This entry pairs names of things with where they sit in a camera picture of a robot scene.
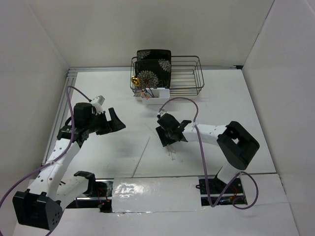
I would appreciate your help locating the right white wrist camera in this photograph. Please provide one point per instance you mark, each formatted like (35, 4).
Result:
(161, 113)

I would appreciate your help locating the rear black floral plate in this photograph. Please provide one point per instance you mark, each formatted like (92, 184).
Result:
(162, 56)

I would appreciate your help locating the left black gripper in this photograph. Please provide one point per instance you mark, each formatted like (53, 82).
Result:
(118, 124)

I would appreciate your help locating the wire dish rack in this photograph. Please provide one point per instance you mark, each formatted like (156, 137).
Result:
(186, 75)

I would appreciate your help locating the front black floral plate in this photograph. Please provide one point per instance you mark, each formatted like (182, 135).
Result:
(151, 74)

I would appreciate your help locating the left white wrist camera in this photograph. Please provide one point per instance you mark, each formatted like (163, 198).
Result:
(98, 102)

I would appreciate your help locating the black floral plate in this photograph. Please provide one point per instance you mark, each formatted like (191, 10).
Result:
(151, 74)
(162, 56)

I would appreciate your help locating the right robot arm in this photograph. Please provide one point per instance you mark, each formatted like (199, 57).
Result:
(237, 145)

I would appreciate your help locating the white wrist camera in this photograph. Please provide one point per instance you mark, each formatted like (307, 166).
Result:
(98, 102)
(161, 113)

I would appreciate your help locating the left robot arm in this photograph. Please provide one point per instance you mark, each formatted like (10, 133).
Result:
(42, 204)

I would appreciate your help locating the white utensil caddy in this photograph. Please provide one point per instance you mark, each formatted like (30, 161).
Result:
(161, 96)

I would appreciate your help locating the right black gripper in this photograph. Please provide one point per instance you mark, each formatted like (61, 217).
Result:
(165, 140)

